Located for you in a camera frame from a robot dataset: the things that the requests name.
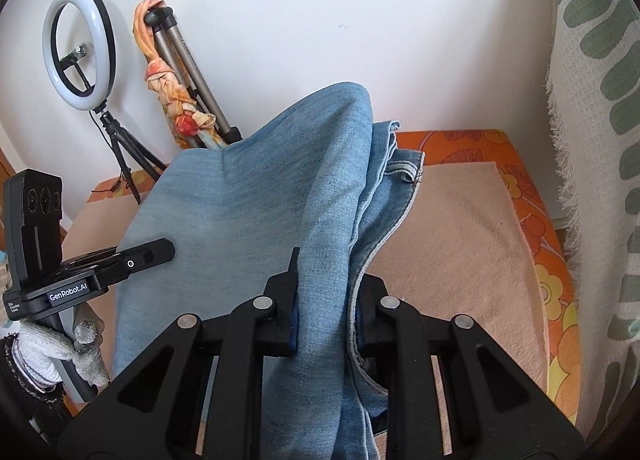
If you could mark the orange floral scarf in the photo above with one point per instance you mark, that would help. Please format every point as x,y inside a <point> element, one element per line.
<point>189,123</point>

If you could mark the beige blanket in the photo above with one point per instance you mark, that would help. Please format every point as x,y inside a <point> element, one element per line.
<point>461,250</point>

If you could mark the black mini tripod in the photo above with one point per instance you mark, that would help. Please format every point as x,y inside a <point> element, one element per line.
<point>121,141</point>

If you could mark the silver folded tripod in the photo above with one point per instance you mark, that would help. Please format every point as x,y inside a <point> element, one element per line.
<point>195,85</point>

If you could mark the white ring light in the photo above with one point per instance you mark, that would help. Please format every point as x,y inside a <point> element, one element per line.
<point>64,72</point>

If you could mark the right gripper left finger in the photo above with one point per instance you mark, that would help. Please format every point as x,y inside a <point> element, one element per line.
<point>279,333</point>

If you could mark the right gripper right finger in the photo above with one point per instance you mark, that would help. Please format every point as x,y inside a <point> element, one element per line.
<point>374,327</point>

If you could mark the gloved left hand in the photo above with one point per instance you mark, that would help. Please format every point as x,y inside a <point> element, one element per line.
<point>37,347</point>

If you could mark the orange floral bed sheet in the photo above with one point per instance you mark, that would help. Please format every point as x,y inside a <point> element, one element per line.
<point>540,250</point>

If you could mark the green patterned white pillow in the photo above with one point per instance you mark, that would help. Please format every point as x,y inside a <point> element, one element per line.
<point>593,87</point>

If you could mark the light blue denim pants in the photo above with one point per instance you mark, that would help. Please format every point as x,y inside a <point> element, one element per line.
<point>322,185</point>

